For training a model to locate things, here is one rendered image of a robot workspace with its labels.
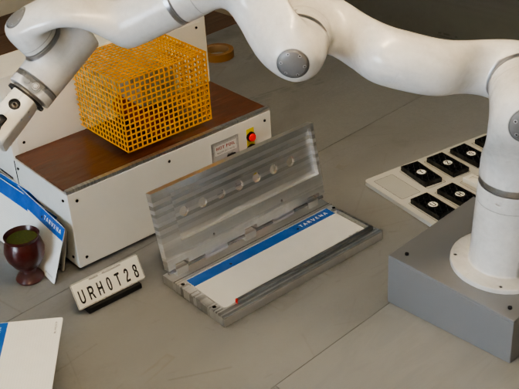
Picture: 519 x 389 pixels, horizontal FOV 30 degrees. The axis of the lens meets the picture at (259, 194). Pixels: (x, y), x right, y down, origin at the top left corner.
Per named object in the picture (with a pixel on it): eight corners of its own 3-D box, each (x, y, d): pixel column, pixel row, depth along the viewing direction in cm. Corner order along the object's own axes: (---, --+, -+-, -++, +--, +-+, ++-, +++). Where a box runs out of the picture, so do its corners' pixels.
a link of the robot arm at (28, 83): (55, 92, 171) (44, 105, 170) (56, 102, 179) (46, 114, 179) (16, 62, 170) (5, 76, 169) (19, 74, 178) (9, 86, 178)
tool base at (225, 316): (225, 327, 189) (223, 312, 187) (163, 282, 203) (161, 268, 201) (381, 239, 212) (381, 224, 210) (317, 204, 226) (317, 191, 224)
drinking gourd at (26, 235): (21, 265, 211) (11, 221, 206) (56, 268, 210) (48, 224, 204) (3, 287, 204) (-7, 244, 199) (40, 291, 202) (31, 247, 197)
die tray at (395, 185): (439, 232, 213) (439, 228, 212) (363, 184, 233) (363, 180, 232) (567, 177, 230) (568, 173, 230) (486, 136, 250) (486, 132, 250)
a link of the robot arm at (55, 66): (28, 70, 168) (63, 102, 174) (76, 13, 171) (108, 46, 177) (8, 61, 174) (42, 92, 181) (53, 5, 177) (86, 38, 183)
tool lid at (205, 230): (150, 194, 192) (145, 193, 194) (171, 279, 199) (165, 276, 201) (312, 122, 216) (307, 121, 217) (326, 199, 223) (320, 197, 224)
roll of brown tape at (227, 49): (225, 47, 313) (224, 40, 311) (239, 57, 305) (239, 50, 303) (195, 55, 309) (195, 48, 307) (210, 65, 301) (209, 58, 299)
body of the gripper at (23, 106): (45, 99, 170) (5, 149, 168) (48, 110, 180) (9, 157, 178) (11, 72, 169) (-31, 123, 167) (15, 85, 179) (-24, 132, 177)
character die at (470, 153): (477, 167, 234) (478, 164, 234) (449, 153, 242) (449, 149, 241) (492, 161, 237) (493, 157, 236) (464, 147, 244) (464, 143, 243)
